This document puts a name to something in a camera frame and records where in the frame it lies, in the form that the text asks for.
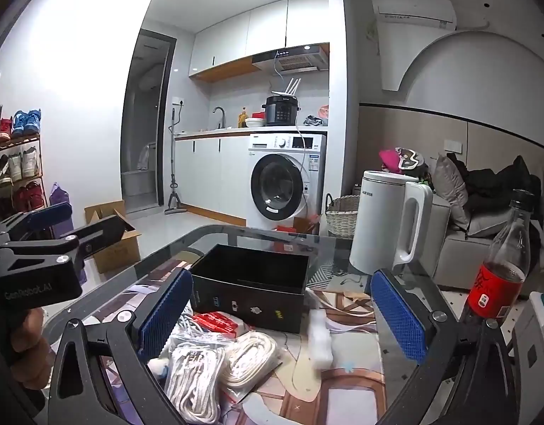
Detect wicker basket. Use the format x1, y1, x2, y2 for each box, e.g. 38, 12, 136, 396
325, 192, 362, 238

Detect white air conditioner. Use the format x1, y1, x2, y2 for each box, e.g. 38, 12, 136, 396
371, 0, 457, 32

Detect shoe rack with shoes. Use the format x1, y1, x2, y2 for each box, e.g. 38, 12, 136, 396
0, 108, 46, 213

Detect grey pillow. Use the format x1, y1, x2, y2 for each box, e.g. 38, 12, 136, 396
431, 153, 473, 231

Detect dark door frame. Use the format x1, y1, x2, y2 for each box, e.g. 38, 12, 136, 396
120, 29, 176, 221

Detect black cardboard box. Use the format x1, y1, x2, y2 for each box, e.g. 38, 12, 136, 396
190, 243, 310, 335

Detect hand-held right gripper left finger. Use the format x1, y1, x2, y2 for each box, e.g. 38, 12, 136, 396
48, 268, 195, 425

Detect black pressure cooker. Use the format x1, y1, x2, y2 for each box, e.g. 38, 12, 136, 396
262, 94, 299, 127

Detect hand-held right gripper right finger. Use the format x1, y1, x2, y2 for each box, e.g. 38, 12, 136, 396
370, 268, 520, 425

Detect white washing machine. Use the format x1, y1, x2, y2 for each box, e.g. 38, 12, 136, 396
246, 132, 328, 233

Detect range hood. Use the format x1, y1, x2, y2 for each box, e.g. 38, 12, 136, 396
252, 44, 330, 74

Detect wooden shoe rack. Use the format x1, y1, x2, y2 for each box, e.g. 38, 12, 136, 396
0, 132, 47, 226

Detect black clothes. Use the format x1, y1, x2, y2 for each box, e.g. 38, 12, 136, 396
446, 153, 544, 226

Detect purple bag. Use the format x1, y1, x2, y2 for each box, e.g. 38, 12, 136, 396
49, 181, 87, 285

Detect person's left hand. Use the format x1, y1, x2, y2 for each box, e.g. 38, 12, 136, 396
10, 307, 57, 391

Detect white base cabinets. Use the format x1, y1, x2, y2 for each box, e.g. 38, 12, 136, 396
174, 130, 251, 227

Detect small white blue object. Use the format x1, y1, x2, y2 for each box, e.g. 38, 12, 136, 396
148, 356, 171, 377

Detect white electric kettle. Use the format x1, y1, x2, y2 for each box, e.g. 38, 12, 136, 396
349, 169, 434, 275

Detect cola bottle red label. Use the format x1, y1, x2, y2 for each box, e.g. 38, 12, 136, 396
460, 189, 538, 325

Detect brown cardboard piece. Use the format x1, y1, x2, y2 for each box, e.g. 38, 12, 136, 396
294, 216, 320, 235

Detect white wall cabinets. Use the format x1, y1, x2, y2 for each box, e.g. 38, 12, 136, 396
188, 0, 343, 83

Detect black white striped rug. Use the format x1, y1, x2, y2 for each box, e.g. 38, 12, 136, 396
307, 260, 350, 288

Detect white router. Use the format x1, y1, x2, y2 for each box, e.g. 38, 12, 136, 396
272, 77, 302, 97

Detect white plastic appliance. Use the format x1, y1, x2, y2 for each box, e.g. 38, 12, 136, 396
511, 292, 544, 425

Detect open brown cardboard box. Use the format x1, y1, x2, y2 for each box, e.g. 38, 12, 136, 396
85, 200, 142, 274

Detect pink plush toy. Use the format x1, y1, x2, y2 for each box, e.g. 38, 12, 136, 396
379, 146, 426, 174

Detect white strap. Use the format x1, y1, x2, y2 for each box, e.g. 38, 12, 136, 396
314, 292, 375, 319

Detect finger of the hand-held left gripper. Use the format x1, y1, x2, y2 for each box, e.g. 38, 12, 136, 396
0, 215, 136, 284
0, 202, 73, 253

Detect flat mop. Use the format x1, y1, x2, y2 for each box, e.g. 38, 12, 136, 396
164, 107, 188, 216

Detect grey sofa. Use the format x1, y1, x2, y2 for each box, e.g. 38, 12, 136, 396
431, 195, 544, 294

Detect red packet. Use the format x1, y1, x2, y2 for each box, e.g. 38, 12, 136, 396
193, 312, 244, 337

